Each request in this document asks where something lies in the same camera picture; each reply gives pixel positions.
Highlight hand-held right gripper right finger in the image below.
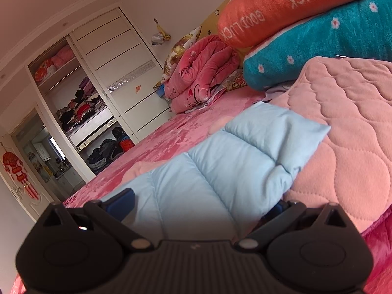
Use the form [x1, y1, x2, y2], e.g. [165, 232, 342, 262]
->
[237, 200, 353, 250]

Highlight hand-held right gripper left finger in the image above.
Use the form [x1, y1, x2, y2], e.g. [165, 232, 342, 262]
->
[40, 188, 154, 252]

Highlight light blue down jacket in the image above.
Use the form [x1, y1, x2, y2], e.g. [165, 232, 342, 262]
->
[106, 101, 332, 242]

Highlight pile of dark clothes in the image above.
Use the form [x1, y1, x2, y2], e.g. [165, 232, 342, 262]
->
[87, 127, 136, 172]

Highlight pile of folded clothes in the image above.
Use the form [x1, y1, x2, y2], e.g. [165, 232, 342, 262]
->
[57, 78, 107, 131]

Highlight white door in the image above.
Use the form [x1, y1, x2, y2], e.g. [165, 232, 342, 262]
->
[0, 133, 53, 222]

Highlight pink quilted blanket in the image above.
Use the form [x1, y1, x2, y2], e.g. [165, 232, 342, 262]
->
[269, 56, 392, 241]

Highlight red knot decoration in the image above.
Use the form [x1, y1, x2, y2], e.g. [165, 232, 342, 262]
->
[2, 151, 39, 201]

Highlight white wardrobe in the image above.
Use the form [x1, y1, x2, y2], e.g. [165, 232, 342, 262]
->
[26, 6, 172, 178]

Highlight folded pink printed blanket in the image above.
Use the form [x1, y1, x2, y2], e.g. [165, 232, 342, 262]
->
[164, 35, 240, 114]

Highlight folded orange pink bedding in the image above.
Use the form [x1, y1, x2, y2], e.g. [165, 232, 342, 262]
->
[34, 45, 76, 82]

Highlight floral pillow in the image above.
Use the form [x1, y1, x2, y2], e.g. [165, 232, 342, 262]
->
[162, 26, 203, 83]

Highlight teal flowered pillow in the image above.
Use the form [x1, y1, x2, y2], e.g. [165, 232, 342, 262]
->
[243, 0, 392, 92]

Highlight orange lettered pillow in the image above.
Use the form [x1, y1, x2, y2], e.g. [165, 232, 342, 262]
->
[217, 0, 389, 49]

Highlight yellow starred cloth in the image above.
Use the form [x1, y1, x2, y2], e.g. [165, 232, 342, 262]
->
[199, 0, 255, 39]

